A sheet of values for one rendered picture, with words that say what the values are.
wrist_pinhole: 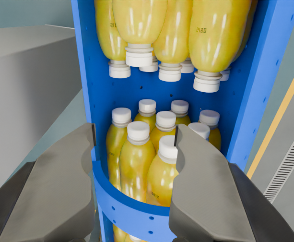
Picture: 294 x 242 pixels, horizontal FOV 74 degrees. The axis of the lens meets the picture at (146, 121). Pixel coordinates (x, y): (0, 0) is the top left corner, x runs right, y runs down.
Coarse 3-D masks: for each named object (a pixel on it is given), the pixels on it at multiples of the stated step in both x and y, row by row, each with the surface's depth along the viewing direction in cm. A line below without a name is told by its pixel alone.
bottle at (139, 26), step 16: (112, 0) 24; (128, 0) 22; (144, 0) 22; (160, 0) 23; (128, 16) 23; (144, 16) 23; (160, 16) 24; (128, 32) 24; (144, 32) 24; (160, 32) 26; (128, 48) 26; (144, 48) 26
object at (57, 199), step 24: (72, 144) 10; (48, 168) 8; (72, 168) 9; (24, 192) 7; (48, 192) 7; (72, 192) 7; (24, 216) 6; (48, 216) 6; (72, 216) 7; (0, 240) 6; (24, 240) 6; (48, 240) 6
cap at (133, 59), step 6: (126, 54) 28; (132, 54) 27; (138, 54) 26; (144, 54) 27; (150, 54) 27; (126, 60) 28; (132, 60) 27; (138, 60) 27; (144, 60) 27; (150, 60) 28; (138, 66) 27; (144, 66) 27
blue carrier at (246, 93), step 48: (288, 0) 17; (96, 48) 34; (96, 96) 36; (144, 96) 47; (192, 96) 46; (240, 96) 36; (96, 144) 38; (240, 144) 24; (96, 192) 35; (144, 240) 30
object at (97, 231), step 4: (96, 208) 143; (96, 212) 141; (96, 216) 138; (96, 220) 135; (96, 224) 132; (96, 228) 130; (100, 228) 130; (92, 232) 127; (96, 232) 127; (100, 232) 129; (92, 236) 125; (96, 236) 125; (100, 236) 129; (92, 240) 123; (96, 240) 123
